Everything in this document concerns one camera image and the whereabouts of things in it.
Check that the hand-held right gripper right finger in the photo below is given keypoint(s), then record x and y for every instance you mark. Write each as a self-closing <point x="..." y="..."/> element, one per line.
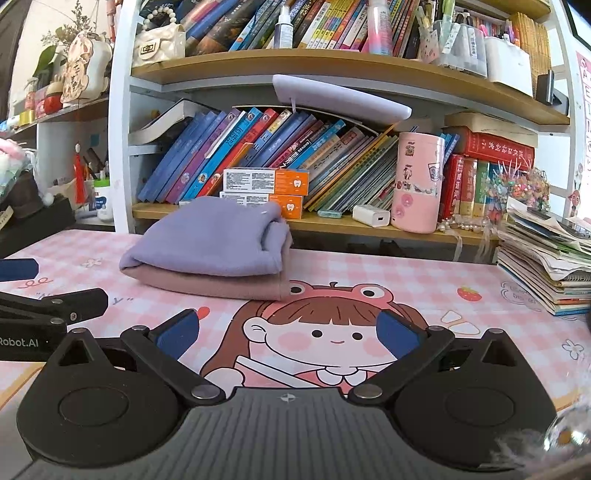
<point x="398" y="333"/>

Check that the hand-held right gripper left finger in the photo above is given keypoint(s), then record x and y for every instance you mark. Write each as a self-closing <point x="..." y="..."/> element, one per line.
<point x="178" y="333"/>

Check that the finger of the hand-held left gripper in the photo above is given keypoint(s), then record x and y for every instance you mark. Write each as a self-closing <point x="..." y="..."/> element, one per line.
<point x="55" y="308"/>
<point x="16" y="269"/>

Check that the pink-brown sweater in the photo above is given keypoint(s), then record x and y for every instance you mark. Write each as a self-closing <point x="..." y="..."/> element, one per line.
<point x="207" y="286"/>

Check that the purple sweater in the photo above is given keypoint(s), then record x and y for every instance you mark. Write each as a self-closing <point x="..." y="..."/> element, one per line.
<point x="198" y="240"/>

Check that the black box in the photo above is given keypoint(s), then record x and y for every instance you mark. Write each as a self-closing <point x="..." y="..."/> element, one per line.
<point x="37" y="230"/>

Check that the red tassel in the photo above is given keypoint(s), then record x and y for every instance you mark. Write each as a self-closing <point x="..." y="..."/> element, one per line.
<point x="80" y="180"/>

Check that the white lotion bottle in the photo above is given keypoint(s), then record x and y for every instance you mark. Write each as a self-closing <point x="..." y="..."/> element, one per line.
<point x="104" y="201"/>

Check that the white charger plug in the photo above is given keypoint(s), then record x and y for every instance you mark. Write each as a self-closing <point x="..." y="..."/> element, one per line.
<point x="371" y="216"/>

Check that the teal eraser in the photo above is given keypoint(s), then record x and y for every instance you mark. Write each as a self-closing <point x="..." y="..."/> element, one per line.
<point x="329" y="214"/>

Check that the white side shelf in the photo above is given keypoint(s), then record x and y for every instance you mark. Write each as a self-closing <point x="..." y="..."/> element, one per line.
<point x="51" y="134"/>

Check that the pink sticker tumbler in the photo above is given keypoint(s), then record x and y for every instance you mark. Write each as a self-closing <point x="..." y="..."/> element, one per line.
<point x="418" y="184"/>

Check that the red standing dictionary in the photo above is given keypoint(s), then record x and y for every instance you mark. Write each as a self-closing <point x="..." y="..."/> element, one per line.
<point x="450" y="189"/>
<point x="468" y="187"/>

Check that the stack of books and papers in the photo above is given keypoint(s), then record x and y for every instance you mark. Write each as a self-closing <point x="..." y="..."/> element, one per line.
<point x="540" y="267"/>

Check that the red wooden doll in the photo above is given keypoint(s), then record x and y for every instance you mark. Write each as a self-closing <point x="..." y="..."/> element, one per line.
<point x="53" y="99"/>

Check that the colourful bead ornament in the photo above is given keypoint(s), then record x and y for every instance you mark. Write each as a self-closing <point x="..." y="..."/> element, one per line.
<point x="517" y="194"/>

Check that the row of leaning picture books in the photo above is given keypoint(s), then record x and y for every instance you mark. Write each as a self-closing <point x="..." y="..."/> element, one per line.
<point x="207" y="152"/>

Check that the fluffy crystal ball charm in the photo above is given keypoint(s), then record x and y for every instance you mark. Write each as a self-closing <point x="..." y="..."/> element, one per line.
<point x="565" y="431"/>

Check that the thick red dictionary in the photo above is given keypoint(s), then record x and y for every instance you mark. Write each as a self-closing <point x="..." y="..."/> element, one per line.
<point x="496" y="150"/>

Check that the dark smartphone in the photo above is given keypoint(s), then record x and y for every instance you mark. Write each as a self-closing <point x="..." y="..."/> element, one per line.
<point x="577" y="226"/>

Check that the cartoon wooden plaque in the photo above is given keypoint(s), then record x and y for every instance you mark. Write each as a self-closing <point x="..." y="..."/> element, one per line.
<point x="83" y="69"/>

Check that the old beige book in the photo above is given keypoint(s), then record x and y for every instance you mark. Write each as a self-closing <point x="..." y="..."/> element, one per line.
<point x="489" y="127"/>

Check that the white desk lamp bar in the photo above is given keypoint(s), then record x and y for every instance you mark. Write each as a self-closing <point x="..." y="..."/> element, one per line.
<point x="341" y="99"/>

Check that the dried flower bunch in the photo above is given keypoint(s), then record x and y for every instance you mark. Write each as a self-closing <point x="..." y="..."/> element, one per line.
<point x="69" y="27"/>

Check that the white quilted handbag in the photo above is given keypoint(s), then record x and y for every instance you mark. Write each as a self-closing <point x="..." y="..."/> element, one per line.
<point x="157" y="46"/>

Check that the white wooden bookshelf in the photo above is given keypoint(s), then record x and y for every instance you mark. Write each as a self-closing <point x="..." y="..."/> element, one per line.
<point x="277" y="69"/>

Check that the black desk device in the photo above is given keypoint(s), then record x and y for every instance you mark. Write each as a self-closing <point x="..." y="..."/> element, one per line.
<point x="547" y="90"/>

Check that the white storage box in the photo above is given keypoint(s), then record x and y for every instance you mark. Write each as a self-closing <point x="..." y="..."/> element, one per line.
<point x="508" y="69"/>

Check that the clear marker holder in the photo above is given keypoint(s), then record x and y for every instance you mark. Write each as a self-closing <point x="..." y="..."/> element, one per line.
<point x="464" y="50"/>

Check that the pink gradient bottle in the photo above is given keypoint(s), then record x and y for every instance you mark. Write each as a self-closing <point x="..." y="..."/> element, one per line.
<point x="377" y="32"/>

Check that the row of yellow books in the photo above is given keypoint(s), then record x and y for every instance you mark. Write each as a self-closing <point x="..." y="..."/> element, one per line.
<point x="531" y="50"/>

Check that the row of colourful paperback books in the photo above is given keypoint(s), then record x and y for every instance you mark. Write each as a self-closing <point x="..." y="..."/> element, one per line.
<point x="323" y="23"/>

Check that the white spray bottle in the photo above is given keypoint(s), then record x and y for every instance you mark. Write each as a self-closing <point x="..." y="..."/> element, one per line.
<point x="284" y="30"/>

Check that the black framed picture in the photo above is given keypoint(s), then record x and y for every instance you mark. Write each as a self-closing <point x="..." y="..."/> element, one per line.
<point x="579" y="16"/>

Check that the cartoon deer wall sticker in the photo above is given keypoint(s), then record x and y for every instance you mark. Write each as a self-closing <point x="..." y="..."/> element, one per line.
<point x="575" y="201"/>

